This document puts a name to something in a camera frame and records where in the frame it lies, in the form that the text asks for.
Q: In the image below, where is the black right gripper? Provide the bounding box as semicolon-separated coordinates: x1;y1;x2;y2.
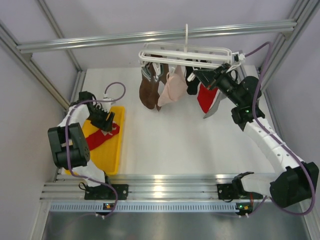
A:
194;63;243;107

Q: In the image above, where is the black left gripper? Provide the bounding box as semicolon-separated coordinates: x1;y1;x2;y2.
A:
86;104;115;132

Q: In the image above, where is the red santa sock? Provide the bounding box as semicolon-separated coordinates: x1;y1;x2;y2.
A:
85;122;120;151
197;84;220;114

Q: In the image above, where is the grey sock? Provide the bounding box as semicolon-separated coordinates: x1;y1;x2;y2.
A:
203;90;226;119

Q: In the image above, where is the white plastic clip hanger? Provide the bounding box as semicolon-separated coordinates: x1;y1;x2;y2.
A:
138;24;233;80

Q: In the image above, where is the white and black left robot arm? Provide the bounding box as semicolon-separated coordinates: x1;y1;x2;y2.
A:
47;91;116;199

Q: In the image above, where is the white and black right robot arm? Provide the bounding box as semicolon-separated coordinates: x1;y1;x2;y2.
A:
193;63;319;209

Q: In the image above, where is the pink sock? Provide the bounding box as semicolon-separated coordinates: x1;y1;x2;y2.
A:
157;65;188;107

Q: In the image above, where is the yellow plastic tray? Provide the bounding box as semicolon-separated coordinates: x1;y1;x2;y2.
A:
67;104;125;175

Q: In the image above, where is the maroon striped brown sock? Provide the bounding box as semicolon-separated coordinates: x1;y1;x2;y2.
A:
152;63;169;112
139;64;161;112

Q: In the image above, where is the aluminium top crossbar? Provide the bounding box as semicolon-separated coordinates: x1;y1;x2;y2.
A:
16;19;298;54

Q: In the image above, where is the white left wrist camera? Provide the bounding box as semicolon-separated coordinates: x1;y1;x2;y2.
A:
100;97;117;113

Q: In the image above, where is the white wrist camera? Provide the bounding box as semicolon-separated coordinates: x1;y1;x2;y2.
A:
100;97;117;113
231;50;246;66

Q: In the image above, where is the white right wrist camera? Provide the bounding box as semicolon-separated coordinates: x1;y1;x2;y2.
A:
231;50;246;66

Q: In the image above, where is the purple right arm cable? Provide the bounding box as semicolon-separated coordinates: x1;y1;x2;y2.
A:
244;41;316;216

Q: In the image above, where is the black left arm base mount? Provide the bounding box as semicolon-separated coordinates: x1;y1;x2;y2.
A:
79;184;129;200

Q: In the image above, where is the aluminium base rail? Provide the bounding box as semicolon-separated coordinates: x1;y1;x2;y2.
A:
41;173;312;201

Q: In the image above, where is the slotted grey cable duct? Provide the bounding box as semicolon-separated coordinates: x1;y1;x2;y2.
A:
49;201;253;214

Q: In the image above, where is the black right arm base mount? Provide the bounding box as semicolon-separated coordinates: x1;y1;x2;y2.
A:
216;183;264;202

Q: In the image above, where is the aluminium right frame post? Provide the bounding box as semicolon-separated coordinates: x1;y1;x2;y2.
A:
261;0;320;94

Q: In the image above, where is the aluminium frame post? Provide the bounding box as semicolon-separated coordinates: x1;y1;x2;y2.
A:
0;21;70;114
261;0;320;94

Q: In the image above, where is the aluminium left frame post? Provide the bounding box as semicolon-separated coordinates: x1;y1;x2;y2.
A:
0;21;70;114

